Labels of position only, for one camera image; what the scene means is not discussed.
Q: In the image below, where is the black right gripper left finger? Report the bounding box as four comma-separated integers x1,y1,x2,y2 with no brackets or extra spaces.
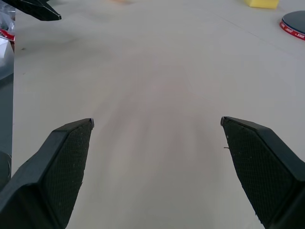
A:
0,118,95,229

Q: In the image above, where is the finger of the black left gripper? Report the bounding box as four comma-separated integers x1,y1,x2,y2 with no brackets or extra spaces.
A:
0,0,62,22

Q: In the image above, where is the yellow block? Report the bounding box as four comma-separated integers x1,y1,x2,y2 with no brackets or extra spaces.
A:
243,0,280,10

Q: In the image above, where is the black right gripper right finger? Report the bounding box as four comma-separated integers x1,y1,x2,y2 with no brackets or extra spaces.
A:
220,116,305,229

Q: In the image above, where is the red printed packaging strip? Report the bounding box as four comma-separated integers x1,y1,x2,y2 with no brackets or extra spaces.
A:
0,28,15,42

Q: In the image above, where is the black table tennis paddle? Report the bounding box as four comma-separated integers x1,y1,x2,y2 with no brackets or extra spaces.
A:
279,10,305,41

